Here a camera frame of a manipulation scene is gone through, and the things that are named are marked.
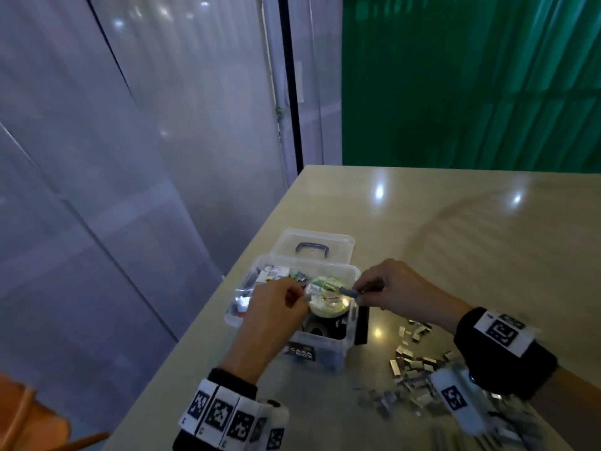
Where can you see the small white staple box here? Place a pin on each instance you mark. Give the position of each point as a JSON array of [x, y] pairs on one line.
[[272, 273]]

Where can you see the pile of metal staple strips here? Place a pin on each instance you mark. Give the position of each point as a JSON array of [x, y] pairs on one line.
[[418, 366]]

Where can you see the green curtain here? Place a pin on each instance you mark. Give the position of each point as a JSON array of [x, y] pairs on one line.
[[469, 79]]

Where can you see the single silver staple strip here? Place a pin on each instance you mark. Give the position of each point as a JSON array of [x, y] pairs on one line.
[[347, 291]]

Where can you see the black window post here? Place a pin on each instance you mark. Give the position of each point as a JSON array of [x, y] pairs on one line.
[[292, 79]]

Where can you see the person's right forearm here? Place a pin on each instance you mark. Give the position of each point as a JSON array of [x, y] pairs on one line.
[[578, 408]]

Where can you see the transparent storage box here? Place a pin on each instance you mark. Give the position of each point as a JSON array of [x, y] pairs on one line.
[[329, 347]]

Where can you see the person's right hand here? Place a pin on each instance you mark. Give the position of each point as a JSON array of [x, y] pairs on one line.
[[404, 286]]

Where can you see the orange chair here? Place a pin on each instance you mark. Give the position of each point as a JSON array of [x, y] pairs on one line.
[[28, 423]]

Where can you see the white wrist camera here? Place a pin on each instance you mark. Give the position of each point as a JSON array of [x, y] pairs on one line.
[[455, 397], [274, 425]]

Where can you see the transparent box lid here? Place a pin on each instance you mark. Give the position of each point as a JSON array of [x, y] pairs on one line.
[[286, 241]]

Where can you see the person's left hand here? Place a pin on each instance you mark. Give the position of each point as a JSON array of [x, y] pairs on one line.
[[272, 319]]

